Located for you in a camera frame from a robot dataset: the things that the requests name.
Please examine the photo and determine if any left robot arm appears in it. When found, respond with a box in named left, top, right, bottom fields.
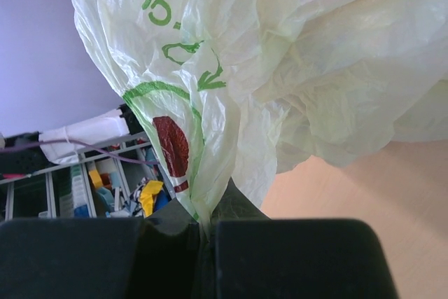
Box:
left=1, top=104, right=143, bottom=176

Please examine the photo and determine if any green plastic bag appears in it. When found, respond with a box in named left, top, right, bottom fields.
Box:
left=71, top=0, right=447, bottom=225

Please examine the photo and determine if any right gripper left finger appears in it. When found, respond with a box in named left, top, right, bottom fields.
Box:
left=1, top=201, right=200, bottom=298

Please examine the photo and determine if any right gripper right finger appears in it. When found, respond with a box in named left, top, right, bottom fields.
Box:
left=212, top=181, right=399, bottom=298

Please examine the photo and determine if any cluttered storage shelf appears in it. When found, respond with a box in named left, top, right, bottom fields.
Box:
left=0, top=132, right=176, bottom=221

